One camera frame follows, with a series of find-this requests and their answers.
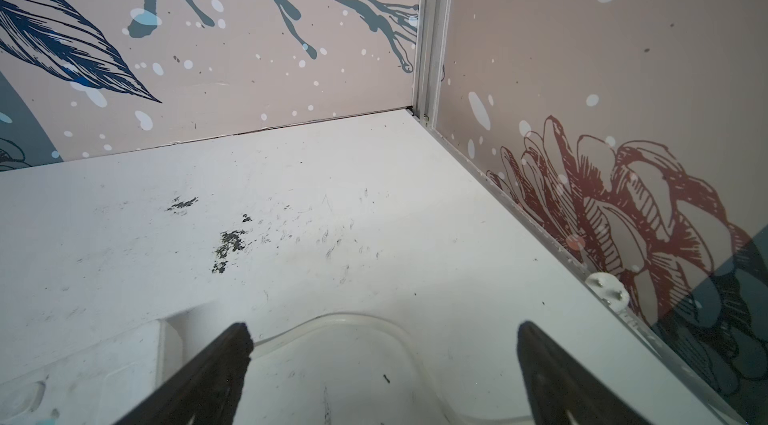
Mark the white multicolour power strip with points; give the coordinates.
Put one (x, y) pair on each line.
(97, 385)

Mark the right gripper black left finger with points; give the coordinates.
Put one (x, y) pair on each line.
(206, 390)

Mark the white wall cable clip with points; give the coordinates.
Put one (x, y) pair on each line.
(610, 290)

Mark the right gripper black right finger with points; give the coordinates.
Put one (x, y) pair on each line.
(560, 390)

